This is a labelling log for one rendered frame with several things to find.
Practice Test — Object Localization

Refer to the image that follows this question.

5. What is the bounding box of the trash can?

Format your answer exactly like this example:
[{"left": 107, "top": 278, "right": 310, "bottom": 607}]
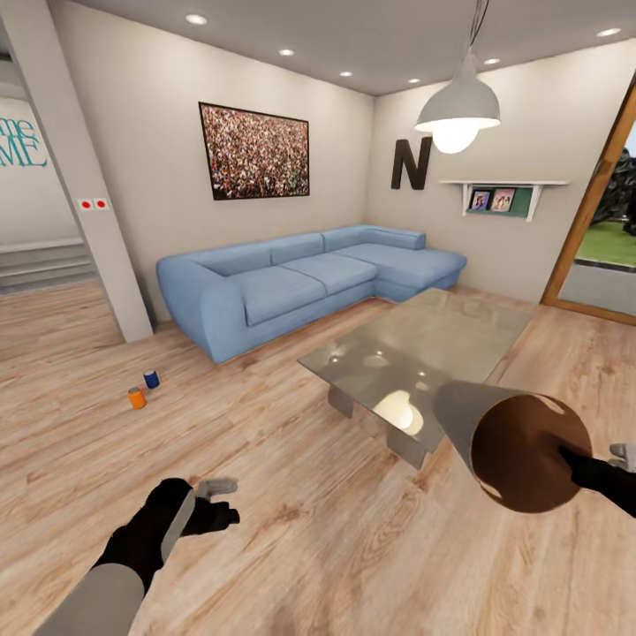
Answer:
[{"left": 432, "top": 381, "right": 593, "bottom": 515}]

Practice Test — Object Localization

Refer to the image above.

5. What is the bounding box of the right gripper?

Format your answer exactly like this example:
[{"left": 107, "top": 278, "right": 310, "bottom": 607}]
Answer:
[{"left": 557, "top": 446, "right": 636, "bottom": 518}]

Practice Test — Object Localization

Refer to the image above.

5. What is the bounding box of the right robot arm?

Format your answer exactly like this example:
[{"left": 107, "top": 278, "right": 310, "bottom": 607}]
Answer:
[{"left": 557, "top": 443, "right": 636, "bottom": 518}]

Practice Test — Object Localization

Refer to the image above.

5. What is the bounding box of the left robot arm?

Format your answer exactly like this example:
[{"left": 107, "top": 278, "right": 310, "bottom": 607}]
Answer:
[{"left": 31, "top": 476, "right": 240, "bottom": 636}]

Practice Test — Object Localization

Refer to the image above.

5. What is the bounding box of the can of soda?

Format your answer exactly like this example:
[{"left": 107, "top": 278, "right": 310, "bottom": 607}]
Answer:
[
  {"left": 128, "top": 388, "right": 146, "bottom": 409},
  {"left": 143, "top": 369, "right": 159, "bottom": 390}
]

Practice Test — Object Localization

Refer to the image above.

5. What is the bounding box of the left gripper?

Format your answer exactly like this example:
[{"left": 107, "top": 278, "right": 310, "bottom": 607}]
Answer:
[{"left": 180, "top": 499, "right": 240, "bottom": 537}]

